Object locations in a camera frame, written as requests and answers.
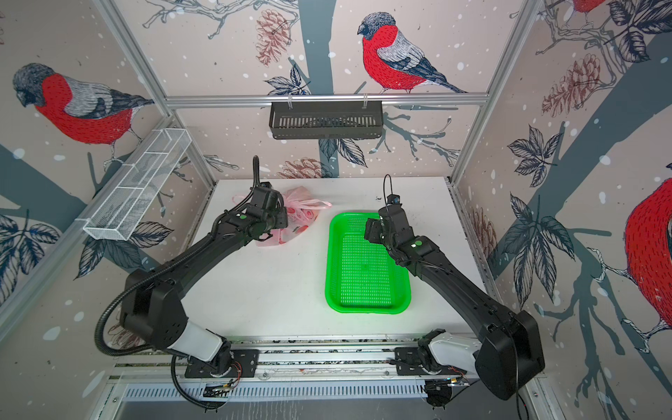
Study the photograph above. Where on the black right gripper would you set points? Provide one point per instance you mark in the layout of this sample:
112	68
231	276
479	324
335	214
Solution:
373	228

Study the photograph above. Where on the pink plastic bag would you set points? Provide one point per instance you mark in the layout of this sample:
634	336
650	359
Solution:
294	211

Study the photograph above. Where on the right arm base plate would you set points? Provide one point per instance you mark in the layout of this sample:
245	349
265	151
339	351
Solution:
408	362

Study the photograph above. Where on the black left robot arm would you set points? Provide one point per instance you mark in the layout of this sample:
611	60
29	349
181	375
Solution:
153	309

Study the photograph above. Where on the white wire mesh shelf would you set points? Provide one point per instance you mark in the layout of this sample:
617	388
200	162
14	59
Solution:
142	179

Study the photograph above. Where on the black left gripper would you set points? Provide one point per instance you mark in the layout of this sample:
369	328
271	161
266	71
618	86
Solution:
283	214

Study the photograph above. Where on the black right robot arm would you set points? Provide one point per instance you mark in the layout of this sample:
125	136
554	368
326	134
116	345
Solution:
511	352

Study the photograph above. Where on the black hanging wire basket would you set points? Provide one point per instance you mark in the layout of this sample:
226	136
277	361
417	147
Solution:
326	120

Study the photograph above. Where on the green plastic basket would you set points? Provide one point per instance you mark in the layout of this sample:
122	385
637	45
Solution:
361	277

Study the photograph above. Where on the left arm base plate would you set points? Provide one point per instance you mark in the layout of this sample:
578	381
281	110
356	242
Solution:
233	364

